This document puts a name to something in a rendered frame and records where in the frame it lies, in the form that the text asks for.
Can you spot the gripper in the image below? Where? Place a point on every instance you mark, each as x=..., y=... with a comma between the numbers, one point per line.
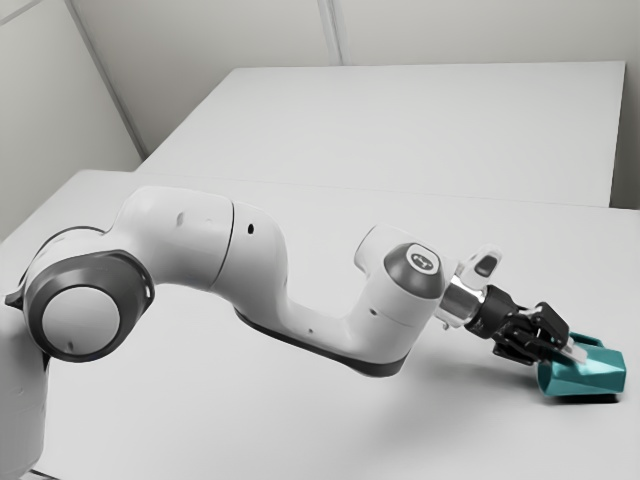
x=497, y=310

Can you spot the teal faceted mug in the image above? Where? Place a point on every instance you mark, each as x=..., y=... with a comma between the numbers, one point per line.
x=585, y=372

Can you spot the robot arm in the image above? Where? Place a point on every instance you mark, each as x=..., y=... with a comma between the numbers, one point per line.
x=260, y=270

